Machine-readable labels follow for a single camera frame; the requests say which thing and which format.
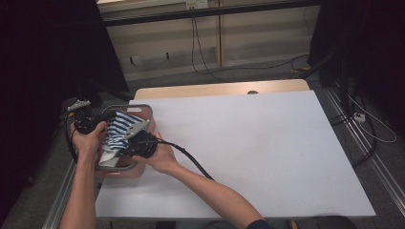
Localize light wooden table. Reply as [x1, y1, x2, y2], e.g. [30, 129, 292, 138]
[133, 78, 311, 100]

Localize yellow floor tape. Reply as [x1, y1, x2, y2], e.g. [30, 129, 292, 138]
[290, 65, 311, 74]

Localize aluminium floor rail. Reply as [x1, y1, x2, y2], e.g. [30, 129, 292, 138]
[41, 127, 94, 229]
[323, 87, 405, 208]

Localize thick black floor cables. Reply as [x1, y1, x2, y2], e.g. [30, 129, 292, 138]
[329, 85, 378, 168]

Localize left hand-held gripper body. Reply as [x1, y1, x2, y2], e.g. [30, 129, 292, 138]
[66, 99, 96, 135]

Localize person's left hand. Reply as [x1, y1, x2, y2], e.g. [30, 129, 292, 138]
[70, 119, 109, 164]

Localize short black hanging cable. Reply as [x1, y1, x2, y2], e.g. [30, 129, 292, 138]
[190, 17, 224, 81]

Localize thin white cable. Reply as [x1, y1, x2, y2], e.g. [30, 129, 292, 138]
[348, 94, 398, 143]

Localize left hand-held gripper black cable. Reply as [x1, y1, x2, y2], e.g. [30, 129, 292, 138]
[63, 111, 79, 163]

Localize right hand-held gripper black cable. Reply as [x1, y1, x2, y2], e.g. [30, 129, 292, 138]
[156, 138, 215, 181]

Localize narrow black curtain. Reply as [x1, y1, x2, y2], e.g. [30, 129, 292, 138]
[308, 0, 405, 135]

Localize blue white striped baby romper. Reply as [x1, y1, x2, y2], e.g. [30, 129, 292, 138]
[97, 109, 146, 168]

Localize hand-held gripper black cable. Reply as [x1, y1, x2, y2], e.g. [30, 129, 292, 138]
[156, 138, 215, 181]
[63, 111, 79, 163]

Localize black horizontal metal bar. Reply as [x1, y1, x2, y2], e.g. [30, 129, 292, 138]
[102, 0, 321, 28]

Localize white wall socket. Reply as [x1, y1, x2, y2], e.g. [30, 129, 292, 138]
[185, 0, 209, 10]

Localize wide black curtain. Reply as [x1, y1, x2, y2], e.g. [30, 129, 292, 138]
[0, 0, 130, 220]

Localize person's dark shirt sleeve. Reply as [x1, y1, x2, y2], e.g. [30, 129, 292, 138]
[246, 219, 276, 229]

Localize white table cover sheet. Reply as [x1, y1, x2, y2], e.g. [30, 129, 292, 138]
[90, 90, 376, 221]

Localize person's right hand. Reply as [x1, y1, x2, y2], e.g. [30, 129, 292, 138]
[132, 132, 181, 176]

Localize pink basket with grey rim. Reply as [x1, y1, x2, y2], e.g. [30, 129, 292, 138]
[78, 104, 157, 179]

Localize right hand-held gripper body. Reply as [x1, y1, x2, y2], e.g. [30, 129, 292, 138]
[121, 119, 159, 159]

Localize long black hanging cable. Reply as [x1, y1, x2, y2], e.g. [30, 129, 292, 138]
[194, 18, 309, 73]

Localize black metal stand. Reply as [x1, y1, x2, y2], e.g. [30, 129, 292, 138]
[290, 47, 352, 118]

